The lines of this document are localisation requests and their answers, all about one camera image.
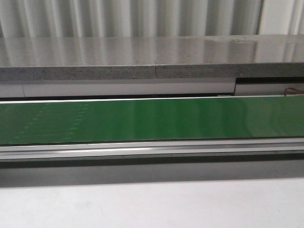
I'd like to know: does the grey speckled stone counter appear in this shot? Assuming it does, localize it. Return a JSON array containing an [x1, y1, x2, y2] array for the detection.
[[0, 35, 304, 81]]

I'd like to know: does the green conveyor belt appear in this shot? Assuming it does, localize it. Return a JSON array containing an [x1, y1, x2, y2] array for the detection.
[[0, 96, 304, 145]]

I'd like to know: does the white pleated curtain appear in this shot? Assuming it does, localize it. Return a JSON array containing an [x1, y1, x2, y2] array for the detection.
[[0, 0, 304, 38]]

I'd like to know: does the red wire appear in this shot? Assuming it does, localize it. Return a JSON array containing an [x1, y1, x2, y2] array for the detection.
[[284, 87, 304, 97]]

